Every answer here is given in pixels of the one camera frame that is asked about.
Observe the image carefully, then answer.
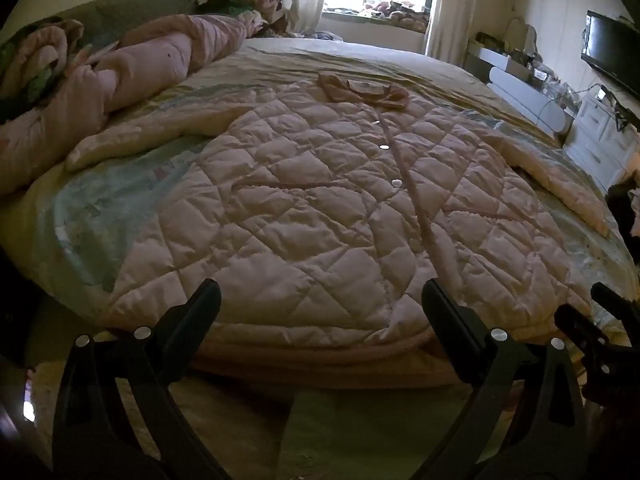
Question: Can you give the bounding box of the pale green floor mat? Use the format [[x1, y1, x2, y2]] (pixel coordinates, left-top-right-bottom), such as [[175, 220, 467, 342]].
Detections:
[[280, 387, 501, 480]]

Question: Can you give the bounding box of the green floral blanket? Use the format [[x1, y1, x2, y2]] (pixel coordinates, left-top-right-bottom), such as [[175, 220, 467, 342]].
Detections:
[[0, 17, 86, 123]]

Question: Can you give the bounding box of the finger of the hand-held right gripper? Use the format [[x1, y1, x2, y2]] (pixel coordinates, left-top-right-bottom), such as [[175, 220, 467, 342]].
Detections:
[[554, 304, 626, 408], [590, 282, 640, 328]]

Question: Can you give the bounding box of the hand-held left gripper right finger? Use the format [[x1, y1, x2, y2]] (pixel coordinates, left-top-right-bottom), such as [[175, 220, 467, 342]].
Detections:
[[415, 277, 590, 480]]

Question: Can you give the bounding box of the pink rolled duvet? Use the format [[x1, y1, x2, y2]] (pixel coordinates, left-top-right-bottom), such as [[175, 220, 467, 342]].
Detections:
[[0, 12, 263, 198]]

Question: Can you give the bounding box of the white drawer cabinet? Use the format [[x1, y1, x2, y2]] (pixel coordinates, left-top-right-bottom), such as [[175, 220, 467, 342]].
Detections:
[[562, 92, 640, 181]]

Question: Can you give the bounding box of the pink quilted jacket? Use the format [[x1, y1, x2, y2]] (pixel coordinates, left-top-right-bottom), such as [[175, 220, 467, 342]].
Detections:
[[65, 72, 613, 381]]

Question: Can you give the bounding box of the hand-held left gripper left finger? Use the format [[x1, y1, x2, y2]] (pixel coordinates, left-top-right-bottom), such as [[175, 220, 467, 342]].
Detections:
[[50, 277, 233, 480]]

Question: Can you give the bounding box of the oval vanity mirror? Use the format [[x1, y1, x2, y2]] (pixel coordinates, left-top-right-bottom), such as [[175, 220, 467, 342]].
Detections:
[[502, 17, 540, 57]]

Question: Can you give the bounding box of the white desk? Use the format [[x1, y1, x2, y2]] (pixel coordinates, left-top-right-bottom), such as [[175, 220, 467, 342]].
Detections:
[[462, 40, 551, 86]]

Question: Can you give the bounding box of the bed with printed sheet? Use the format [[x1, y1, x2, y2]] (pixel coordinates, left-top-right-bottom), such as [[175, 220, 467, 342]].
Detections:
[[0, 35, 640, 391]]

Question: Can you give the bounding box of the black television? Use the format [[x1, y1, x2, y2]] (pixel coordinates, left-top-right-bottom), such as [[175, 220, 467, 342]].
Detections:
[[580, 10, 640, 98]]

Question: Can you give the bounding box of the pile of plush toys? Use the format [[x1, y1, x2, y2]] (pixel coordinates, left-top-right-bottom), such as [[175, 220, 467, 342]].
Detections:
[[325, 0, 431, 31]]

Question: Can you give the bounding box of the dark green clothes pile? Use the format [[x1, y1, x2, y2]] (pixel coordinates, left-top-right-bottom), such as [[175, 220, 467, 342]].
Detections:
[[197, 0, 291, 36]]

